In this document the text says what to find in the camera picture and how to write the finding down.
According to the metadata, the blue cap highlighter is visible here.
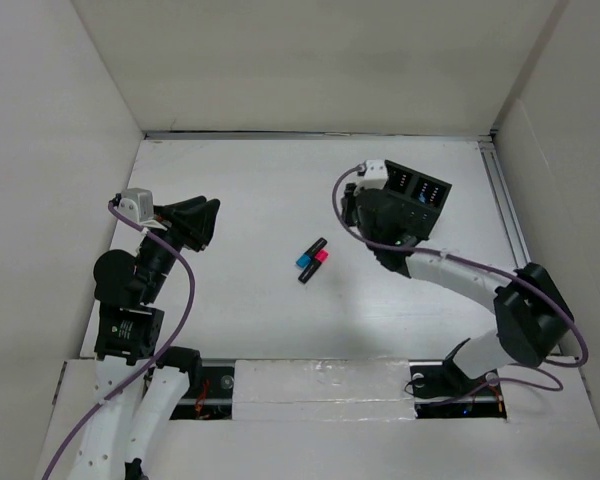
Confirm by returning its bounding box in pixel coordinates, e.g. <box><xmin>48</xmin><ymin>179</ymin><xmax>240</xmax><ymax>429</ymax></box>
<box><xmin>296</xmin><ymin>237</ymin><xmax>327</xmax><ymax>268</ymax></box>

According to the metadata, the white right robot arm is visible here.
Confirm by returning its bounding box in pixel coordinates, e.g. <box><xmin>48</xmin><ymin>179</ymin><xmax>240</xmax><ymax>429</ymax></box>
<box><xmin>334</xmin><ymin>183</ymin><xmax>577</xmax><ymax>405</ymax></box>

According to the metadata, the pink cap highlighter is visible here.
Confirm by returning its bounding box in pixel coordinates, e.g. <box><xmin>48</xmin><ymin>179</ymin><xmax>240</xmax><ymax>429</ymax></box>
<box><xmin>298</xmin><ymin>249</ymin><xmax>329</xmax><ymax>284</ymax></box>

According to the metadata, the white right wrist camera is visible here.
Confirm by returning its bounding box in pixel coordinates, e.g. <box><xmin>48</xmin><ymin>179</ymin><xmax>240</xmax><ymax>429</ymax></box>
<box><xmin>356</xmin><ymin>159</ymin><xmax>388</xmax><ymax>190</ymax></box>

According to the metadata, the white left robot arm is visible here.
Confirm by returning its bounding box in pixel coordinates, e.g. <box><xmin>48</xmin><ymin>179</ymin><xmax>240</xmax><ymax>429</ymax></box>
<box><xmin>68</xmin><ymin>188</ymin><xmax>221</xmax><ymax>479</ymax></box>

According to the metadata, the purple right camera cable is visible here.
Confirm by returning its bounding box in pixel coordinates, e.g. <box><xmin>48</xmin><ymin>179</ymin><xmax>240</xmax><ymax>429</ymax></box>
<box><xmin>331</xmin><ymin>167</ymin><xmax>590</xmax><ymax>407</ymax></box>

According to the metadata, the aluminium rail right side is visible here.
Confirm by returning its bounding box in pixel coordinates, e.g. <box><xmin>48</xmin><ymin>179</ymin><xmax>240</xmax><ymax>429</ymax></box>
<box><xmin>478</xmin><ymin>136</ymin><xmax>531</xmax><ymax>268</ymax></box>

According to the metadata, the white foam block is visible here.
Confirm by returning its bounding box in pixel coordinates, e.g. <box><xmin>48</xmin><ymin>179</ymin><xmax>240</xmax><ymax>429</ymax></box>
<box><xmin>232</xmin><ymin>359</ymin><xmax>416</xmax><ymax>422</ymax></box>

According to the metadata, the black desk organizer box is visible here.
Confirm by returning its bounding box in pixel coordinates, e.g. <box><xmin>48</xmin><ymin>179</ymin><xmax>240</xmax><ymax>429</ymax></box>
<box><xmin>383</xmin><ymin>160</ymin><xmax>452</xmax><ymax>240</ymax></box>

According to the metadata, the purple camera cable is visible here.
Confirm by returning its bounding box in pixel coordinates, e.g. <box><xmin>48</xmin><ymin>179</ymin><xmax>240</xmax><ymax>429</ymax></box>
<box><xmin>42</xmin><ymin>197</ymin><xmax>197</xmax><ymax>480</ymax></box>
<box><xmin>331</xmin><ymin>167</ymin><xmax>590</xmax><ymax>407</ymax></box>

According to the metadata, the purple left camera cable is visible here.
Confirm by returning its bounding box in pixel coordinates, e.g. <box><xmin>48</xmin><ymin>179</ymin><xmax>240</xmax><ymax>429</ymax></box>
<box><xmin>42</xmin><ymin>197</ymin><xmax>197</xmax><ymax>480</ymax></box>

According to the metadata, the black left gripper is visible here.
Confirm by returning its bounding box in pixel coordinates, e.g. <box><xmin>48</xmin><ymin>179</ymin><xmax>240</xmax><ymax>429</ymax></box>
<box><xmin>139</xmin><ymin>194</ymin><xmax>219</xmax><ymax>301</ymax></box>

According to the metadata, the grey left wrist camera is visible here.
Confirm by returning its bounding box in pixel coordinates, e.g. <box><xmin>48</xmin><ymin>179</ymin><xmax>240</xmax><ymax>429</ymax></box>
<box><xmin>113</xmin><ymin>188</ymin><xmax>155</xmax><ymax>224</ymax></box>

